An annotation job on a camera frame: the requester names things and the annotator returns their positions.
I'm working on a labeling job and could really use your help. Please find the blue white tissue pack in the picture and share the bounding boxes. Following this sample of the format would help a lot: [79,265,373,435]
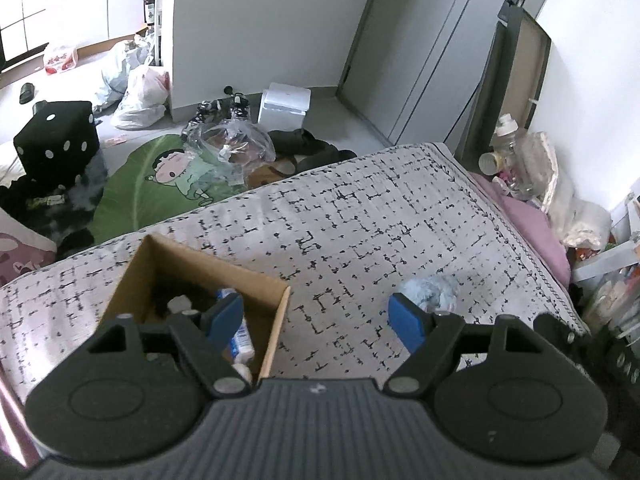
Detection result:
[229,318,255,365]

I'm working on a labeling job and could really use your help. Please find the light blue fluffy plush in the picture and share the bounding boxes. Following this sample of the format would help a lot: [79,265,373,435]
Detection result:
[396,274,459,313]

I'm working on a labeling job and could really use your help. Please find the brown cardboard box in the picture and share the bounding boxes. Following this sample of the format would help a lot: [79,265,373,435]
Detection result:
[101,234,291,378]

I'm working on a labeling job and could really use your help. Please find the white black patterned sofa cover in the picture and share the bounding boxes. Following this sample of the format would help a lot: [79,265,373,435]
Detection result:
[0,142,591,406]

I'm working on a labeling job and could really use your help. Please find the pink cushion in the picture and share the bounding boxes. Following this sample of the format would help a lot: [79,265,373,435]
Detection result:
[472,174,570,288]

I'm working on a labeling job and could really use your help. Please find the green cartoon leaf rug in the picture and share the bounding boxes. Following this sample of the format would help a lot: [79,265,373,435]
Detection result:
[89,134,245,244]

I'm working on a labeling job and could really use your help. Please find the clear plastic bottle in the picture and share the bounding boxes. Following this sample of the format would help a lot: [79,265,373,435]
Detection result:
[490,114,535,202]

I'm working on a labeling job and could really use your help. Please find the paper cup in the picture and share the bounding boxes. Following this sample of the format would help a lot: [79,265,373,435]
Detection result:
[477,152,506,177]

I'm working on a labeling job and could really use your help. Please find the clear plastic bag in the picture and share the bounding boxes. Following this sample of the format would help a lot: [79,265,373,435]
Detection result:
[183,118,277,185]

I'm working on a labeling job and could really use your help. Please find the crumpled beige plastic bag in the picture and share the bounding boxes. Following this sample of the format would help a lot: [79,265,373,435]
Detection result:
[522,131,612,252]

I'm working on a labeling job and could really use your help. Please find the pink patterned pillow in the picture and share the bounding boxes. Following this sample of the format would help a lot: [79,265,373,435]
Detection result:
[0,209,58,286]

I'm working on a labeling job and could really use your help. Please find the black clothes on floor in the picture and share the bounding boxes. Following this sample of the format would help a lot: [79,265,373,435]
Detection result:
[268,129,357,174]

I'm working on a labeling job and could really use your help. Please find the black dice ottoman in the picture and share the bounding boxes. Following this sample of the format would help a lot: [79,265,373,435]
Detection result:
[13,101,100,190]

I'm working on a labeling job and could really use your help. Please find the white square box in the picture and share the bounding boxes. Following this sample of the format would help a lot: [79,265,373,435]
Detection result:
[257,82,311,131]

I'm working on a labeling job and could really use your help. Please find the grey door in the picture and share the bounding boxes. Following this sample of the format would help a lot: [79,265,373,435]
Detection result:
[338,0,524,144]

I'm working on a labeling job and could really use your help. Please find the dark framed board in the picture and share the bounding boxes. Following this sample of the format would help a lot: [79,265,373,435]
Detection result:
[454,6,551,172]

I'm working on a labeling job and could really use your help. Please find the pale blue plastic bag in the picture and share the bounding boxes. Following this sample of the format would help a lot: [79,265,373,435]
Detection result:
[92,40,151,114]

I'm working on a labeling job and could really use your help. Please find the black slipper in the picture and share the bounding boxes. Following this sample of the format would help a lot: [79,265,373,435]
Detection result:
[18,82,35,105]

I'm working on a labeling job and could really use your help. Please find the red white plastic bag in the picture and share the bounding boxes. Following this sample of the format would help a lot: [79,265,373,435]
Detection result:
[42,42,78,75]

